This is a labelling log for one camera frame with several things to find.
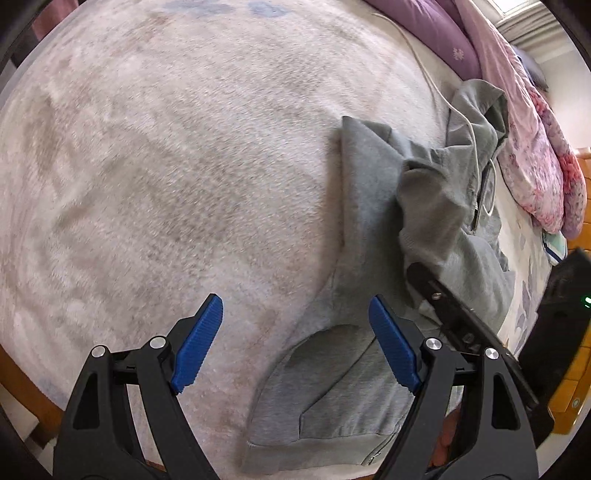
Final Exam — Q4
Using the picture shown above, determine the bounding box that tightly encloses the floral bed sheet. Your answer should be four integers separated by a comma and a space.
0, 0, 561, 467

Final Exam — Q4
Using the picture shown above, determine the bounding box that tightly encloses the grey hoodie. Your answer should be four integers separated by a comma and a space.
240, 78, 515, 474

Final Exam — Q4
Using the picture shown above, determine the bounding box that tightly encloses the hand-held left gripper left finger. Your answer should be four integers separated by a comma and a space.
52, 294, 224, 480

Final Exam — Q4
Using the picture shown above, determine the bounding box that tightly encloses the purple floral quilt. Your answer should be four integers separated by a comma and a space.
365, 0, 587, 238

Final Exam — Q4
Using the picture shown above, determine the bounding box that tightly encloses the wooden headboard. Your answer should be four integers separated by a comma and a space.
547, 145, 591, 437

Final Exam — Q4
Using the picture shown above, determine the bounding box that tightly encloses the grey striped curtain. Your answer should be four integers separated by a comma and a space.
501, 9, 561, 49

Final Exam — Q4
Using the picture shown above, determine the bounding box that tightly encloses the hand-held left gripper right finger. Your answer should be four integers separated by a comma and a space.
368, 295, 540, 480

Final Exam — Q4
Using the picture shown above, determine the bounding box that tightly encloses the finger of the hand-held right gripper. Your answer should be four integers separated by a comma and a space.
405, 262, 541, 409

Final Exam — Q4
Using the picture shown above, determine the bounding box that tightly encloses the white hoodie cord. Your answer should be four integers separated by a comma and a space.
372, 11, 499, 234

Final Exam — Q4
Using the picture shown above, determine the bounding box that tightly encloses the teal pillow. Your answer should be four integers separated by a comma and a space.
542, 228, 568, 266

